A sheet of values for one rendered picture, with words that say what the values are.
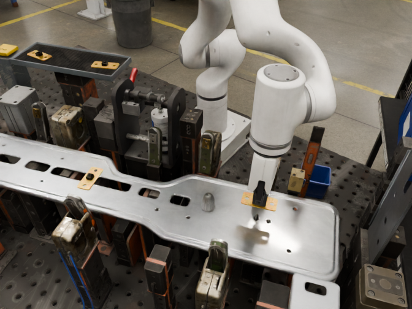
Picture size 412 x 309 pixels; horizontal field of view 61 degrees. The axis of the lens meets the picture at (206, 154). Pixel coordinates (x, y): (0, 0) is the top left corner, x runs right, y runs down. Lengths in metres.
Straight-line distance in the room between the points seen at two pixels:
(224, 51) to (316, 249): 0.70
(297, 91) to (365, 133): 2.43
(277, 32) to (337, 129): 2.35
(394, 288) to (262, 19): 0.57
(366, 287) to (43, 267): 0.93
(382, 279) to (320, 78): 0.42
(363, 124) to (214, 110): 1.95
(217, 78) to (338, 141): 1.72
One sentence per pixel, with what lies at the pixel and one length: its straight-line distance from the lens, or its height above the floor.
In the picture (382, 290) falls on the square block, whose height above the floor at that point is 1.06.
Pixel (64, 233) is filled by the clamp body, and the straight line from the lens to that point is 0.86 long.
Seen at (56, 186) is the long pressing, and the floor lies 1.00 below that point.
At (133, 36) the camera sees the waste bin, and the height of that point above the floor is 0.15.
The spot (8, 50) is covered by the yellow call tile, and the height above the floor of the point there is 1.16.
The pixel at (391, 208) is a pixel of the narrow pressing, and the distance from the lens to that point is 0.82.
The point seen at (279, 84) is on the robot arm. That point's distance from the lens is 0.60.
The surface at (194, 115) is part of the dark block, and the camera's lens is 1.00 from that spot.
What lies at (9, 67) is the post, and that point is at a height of 1.11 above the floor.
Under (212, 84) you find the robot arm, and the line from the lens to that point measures 1.29.
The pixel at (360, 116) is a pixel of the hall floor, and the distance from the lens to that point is 3.21.
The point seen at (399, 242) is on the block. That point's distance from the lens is 0.86.
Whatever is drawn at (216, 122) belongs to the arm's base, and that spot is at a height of 0.87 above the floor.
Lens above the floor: 1.70
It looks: 42 degrees down
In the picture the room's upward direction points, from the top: 1 degrees clockwise
